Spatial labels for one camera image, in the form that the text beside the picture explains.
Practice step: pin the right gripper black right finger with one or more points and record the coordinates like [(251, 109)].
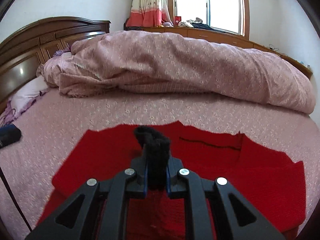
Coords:
[(215, 209)]

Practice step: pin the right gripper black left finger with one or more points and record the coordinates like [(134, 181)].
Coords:
[(97, 209)]

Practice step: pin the red knitted sweater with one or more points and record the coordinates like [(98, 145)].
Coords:
[(268, 179)]

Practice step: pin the black fuzzy small cloth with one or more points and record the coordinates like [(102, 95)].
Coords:
[(156, 150)]

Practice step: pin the clothes pile on cabinet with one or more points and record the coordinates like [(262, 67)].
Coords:
[(198, 24)]

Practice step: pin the white purple floral pillow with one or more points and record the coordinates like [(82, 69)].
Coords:
[(23, 99)]

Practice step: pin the pink floral bed sheet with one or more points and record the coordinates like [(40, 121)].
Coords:
[(54, 124)]

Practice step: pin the dark wooden headboard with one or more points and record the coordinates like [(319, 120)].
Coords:
[(26, 49)]

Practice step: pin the pink floral duvet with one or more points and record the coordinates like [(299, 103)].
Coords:
[(144, 62)]

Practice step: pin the cream and red curtain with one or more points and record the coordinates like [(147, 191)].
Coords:
[(148, 13)]

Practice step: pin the small red box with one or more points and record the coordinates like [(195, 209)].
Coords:
[(177, 20)]

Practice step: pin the window with wooden frame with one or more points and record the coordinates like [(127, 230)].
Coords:
[(232, 16)]

